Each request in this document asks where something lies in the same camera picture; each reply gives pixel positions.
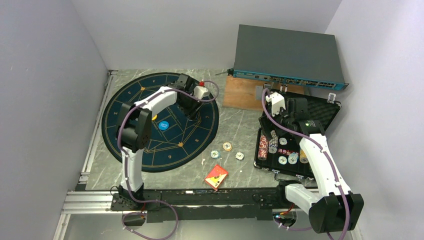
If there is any red chip roll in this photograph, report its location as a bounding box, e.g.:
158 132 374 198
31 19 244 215
257 135 269 161

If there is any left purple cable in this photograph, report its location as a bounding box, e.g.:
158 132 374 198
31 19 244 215
117 80 221 240

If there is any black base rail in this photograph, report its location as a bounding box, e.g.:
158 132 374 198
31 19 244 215
110 187 292 223

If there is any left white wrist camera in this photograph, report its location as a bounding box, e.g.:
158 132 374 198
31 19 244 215
193 81 210 100

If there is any grey network switch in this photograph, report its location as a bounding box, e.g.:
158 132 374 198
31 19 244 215
228 24 349 91

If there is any wooden board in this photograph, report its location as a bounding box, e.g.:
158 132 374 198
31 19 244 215
222 76 306 112

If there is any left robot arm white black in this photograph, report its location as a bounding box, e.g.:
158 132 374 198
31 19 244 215
116 73 210 210

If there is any purple cable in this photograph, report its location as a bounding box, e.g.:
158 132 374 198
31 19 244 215
261 87 351 240
117 80 221 240

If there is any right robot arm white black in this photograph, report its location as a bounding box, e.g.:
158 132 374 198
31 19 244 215
275 97 364 240

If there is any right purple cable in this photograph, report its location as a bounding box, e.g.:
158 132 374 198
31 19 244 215
261 87 351 240

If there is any red playing card box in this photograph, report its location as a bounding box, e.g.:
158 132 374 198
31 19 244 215
204 164 229 191

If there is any yellow 50 chip stack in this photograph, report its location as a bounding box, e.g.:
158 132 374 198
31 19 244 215
222 142 233 152

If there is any black poker chip case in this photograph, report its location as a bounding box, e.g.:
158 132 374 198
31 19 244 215
254 90 341 178

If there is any blue grey chip roll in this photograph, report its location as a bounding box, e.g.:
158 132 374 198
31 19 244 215
268 130 279 154

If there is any blue round blind button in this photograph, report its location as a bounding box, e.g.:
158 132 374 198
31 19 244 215
158 120 170 131

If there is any aluminium frame rail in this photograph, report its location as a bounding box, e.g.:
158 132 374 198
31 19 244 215
53 69 119 240

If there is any light blue 10 chip stack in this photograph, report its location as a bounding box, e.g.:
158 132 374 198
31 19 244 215
210 150 220 159

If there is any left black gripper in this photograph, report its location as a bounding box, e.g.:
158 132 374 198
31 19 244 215
178 92 204 121

